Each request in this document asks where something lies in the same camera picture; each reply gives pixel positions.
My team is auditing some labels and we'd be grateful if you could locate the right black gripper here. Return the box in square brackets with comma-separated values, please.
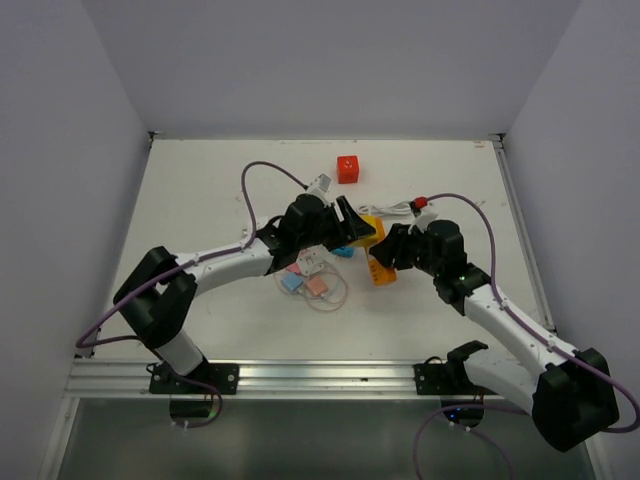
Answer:
[369, 223, 442, 278]

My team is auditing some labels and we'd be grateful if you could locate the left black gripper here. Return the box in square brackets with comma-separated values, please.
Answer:
[296, 195, 374, 250]

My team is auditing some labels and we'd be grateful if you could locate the yellow cube socket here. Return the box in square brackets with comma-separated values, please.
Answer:
[352, 215, 386, 249]

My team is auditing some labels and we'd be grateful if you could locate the bright blue plug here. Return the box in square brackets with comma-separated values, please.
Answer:
[331, 246, 355, 258]

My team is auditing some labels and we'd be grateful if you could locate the white power cord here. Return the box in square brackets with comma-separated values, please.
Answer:
[358, 199, 419, 220]

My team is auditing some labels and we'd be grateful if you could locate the red cube socket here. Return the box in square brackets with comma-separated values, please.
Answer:
[336, 155, 360, 184]

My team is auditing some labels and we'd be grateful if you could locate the grey plug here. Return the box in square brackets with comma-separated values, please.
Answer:
[296, 250, 323, 277]

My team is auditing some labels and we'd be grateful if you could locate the pink usb charger plug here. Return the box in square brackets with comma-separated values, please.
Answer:
[305, 276, 329, 298]

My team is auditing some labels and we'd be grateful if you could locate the blue usb charger plug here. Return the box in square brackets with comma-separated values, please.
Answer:
[279, 272, 304, 294]

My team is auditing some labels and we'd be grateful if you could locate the orange power strip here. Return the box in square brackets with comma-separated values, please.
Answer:
[367, 256, 397, 287]

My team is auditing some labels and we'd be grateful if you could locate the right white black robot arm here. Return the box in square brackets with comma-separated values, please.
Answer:
[370, 220, 619, 452]

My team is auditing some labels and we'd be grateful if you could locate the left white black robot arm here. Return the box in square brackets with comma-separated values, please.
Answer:
[113, 194, 375, 393]

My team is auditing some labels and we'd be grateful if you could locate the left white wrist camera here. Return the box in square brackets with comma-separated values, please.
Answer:
[305, 174, 331, 200]

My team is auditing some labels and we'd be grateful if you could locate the blue usb cable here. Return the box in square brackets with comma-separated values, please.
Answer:
[272, 259, 346, 306]

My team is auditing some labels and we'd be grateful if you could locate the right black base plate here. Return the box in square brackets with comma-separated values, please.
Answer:
[412, 340, 488, 396]

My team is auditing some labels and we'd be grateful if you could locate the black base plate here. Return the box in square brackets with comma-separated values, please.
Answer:
[146, 363, 240, 395]
[412, 340, 488, 396]

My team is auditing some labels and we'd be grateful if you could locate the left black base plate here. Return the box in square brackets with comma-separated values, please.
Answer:
[146, 363, 240, 395]

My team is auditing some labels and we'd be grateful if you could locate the aluminium front rail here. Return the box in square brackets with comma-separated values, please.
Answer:
[64, 358, 495, 400]

